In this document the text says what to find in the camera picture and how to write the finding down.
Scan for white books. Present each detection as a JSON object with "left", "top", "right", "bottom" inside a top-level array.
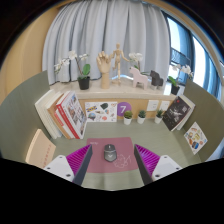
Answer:
[{"left": 34, "top": 88, "right": 63, "bottom": 140}]

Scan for light grey curtain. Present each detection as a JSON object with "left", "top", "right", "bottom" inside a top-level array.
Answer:
[{"left": 42, "top": 0, "right": 172, "bottom": 86}]

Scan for white sticker sheet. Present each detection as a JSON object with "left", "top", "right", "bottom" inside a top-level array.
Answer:
[{"left": 84, "top": 101, "right": 119, "bottom": 123}]

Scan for black wooden horse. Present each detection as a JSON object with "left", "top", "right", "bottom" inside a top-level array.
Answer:
[{"left": 149, "top": 69, "right": 165, "bottom": 90}]

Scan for window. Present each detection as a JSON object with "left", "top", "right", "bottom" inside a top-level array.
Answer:
[{"left": 163, "top": 13, "right": 224, "bottom": 101}]

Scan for white orchid in black pot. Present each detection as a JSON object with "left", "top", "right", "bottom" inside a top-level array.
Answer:
[
  {"left": 53, "top": 50, "right": 92, "bottom": 91},
  {"left": 167, "top": 63, "right": 194, "bottom": 96},
  {"left": 128, "top": 51, "right": 151, "bottom": 77}
]

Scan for wooden artist mannequin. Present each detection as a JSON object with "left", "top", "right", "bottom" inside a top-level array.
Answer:
[{"left": 109, "top": 42, "right": 130, "bottom": 84}]

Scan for red-edged book with photo cover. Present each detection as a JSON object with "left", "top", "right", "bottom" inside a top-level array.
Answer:
[{"left": 54, "top": 91, "right": 88, "bottom": 140}]

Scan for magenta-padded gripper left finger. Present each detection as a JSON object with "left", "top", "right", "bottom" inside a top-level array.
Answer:
[{"left": 44, "top": 143, "right": 95, "bottom": 187}]

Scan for green desk partition panel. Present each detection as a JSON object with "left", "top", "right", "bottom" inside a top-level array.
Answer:
[
  {"left": 181, "top": 79, "right": 224, "bottom": 163},
  {"left": 0, "top": 69, "right": 51, "bottom": 161}
]

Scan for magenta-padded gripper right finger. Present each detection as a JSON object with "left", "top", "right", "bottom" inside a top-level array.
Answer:
[{"left": 133, "top": 143, "right": 183, "bottom": 186}]

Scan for dusky pink mouse pad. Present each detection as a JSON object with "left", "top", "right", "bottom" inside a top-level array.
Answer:
[{"left": 85, "top": 136, "right": 140, "bottom": 174}]

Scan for pink wooden horse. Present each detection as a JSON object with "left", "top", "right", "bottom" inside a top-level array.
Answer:
[{"left": 129, "top": 66, "right": 149, "bottom": 90}]

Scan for black cover book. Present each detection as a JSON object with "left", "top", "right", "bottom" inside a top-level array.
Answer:
[{"left": 161, "top": 95, "right": 192, "bottom": 132}]

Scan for tan brown book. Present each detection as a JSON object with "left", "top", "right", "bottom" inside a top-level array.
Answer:
[{"left": 46, "top": 92, "right": 73, "bottom": 140}]

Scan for grey and black computer mouse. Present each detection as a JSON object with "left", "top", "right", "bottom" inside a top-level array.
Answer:
[{"left": 103, "top": 143, "right": 118, "bottom": 163}]

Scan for beige board with red text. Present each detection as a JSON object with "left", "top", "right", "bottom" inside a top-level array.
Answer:
[{"left": 25, "top": 128, "right": 57, "bottom": 170}]

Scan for purple round number sign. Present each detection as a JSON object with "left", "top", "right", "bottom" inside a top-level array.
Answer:
[{"left": 116, "top": 101, "right": 133, "bottom": 118}]

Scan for colourful sticker sheet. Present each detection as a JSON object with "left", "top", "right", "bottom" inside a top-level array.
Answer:
[{"left": 183, "top": 121, "right": 208, "bottom": 156}]

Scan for small plant in white pot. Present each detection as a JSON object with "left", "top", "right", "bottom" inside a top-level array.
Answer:
[
  {"left": 122, "top": 109, "right": 134, "bottom": 126},
  {"left": 136, "top": 109, "right": 147, "bottom": 125},
  {"left": 153, "top": 109, "right": 164, "bottom": 125}
]

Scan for white wall socket plate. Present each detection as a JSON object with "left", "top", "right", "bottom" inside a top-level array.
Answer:
[
  {"left": 159, "top": 100, "right": 171, "bottom": 112},
  {"left": 146, "top": 99, "right": 160, "bottom": 112}
]

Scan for wooden hand model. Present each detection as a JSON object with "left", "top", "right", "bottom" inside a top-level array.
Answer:
[{"left": 96, "top": 50, "right": 112, "bottom": 90}]

